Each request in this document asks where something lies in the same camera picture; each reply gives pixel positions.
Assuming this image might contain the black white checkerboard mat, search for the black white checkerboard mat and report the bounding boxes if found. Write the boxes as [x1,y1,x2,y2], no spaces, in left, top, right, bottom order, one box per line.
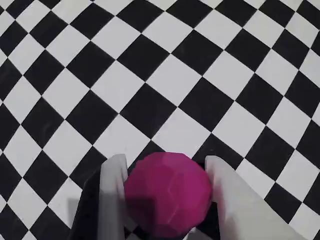
[0,0,320,240]

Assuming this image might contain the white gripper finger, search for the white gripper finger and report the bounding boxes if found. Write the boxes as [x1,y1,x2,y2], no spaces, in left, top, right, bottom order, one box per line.
[204,155,301,240]
[99,153,128,240]

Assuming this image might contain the pink faceted ball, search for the pink faceted ball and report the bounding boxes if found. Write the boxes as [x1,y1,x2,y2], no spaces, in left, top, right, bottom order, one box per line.
[124,151,214,238]

